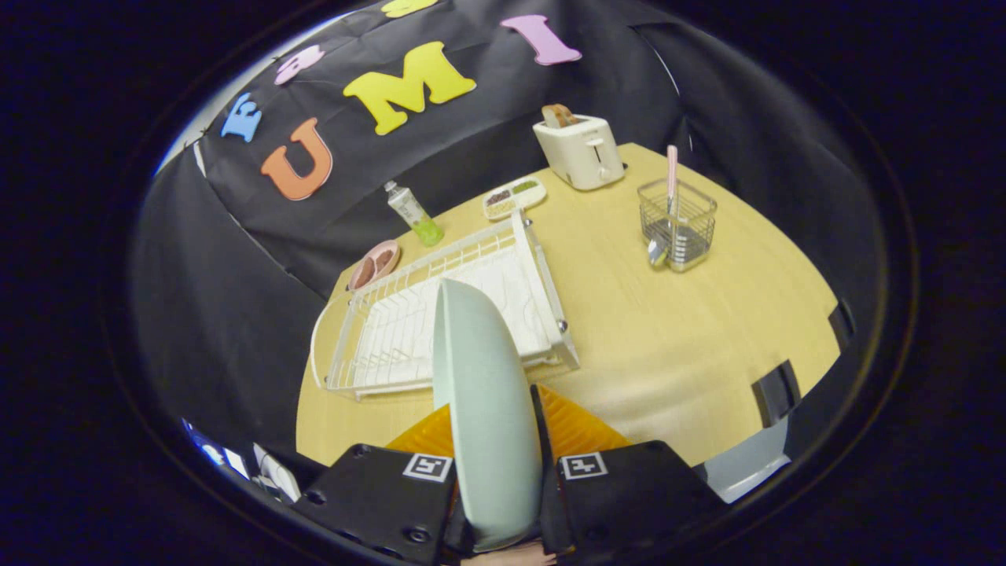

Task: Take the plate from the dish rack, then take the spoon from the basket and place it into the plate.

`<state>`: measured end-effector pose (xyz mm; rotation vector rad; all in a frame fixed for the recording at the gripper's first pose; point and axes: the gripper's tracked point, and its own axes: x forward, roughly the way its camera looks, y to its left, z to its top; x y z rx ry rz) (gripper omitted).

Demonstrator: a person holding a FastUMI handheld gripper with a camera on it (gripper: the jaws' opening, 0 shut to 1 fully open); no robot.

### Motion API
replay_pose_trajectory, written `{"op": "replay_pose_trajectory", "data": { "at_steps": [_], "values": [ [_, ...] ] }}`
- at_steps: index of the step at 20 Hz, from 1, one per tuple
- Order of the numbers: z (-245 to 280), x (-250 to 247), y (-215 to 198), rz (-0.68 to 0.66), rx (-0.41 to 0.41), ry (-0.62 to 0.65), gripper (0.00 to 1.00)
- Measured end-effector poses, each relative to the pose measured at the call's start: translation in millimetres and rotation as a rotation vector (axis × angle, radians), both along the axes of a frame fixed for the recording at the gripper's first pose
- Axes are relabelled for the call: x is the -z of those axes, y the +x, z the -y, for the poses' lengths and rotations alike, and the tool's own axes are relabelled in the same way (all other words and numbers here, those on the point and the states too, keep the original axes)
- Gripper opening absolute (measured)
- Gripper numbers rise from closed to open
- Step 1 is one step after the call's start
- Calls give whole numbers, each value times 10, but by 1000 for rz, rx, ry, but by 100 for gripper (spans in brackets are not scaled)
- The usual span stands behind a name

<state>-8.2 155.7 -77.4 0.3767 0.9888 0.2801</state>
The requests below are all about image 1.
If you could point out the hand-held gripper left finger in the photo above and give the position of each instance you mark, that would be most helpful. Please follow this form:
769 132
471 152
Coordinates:
377 503

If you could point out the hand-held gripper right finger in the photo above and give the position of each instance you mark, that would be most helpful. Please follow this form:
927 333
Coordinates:
629 495

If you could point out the pale green plate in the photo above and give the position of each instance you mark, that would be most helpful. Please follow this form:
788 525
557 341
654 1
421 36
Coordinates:
487 409

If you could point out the small pink plate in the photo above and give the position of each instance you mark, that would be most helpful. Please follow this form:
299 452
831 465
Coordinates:
391 251

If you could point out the brown food piece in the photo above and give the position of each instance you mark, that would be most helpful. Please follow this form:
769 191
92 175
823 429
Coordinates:
383 260
361 273

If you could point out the clear bottle with green liquid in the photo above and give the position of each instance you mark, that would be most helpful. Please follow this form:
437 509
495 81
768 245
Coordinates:
415 214

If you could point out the white divided snack tray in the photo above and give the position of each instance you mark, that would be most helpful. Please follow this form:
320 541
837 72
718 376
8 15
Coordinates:
515 198

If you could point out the cream white toaster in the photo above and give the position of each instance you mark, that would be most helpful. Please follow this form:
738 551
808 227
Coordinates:
581 153

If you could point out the brown toast slice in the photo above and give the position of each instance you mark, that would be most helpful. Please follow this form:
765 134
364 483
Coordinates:
559 115

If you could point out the black table edge bracket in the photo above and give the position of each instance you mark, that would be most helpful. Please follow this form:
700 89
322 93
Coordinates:
841 321
776 393

